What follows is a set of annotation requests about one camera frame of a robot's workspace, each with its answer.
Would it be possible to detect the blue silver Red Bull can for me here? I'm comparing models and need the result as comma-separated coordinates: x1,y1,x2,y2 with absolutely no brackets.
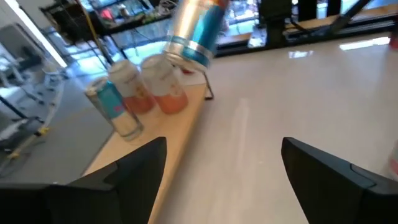
163,0,231,73

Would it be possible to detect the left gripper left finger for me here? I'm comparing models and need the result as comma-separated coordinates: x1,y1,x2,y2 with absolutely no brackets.
0,136,168,224

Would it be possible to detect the white and orange Spindrift can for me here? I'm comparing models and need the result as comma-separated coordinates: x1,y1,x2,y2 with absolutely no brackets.
140,54,189,115
108,58,156,115

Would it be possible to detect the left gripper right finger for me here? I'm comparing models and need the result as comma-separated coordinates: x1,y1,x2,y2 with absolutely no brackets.
280,136,398,224

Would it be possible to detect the black workbench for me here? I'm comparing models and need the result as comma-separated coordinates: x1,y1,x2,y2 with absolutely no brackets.
40,0,175,38

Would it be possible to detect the black aluminium table frame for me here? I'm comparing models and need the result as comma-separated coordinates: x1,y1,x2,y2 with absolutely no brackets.
214,14,398,58

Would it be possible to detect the yellow extension cord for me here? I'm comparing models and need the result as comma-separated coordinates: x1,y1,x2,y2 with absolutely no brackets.
81,4,105,58

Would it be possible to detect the teal silver slim can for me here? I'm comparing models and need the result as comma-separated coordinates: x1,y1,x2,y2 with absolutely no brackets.
84,77,144,142

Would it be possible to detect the red Coca-Cola can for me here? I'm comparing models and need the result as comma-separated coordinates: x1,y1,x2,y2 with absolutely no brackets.
388,29,398,50

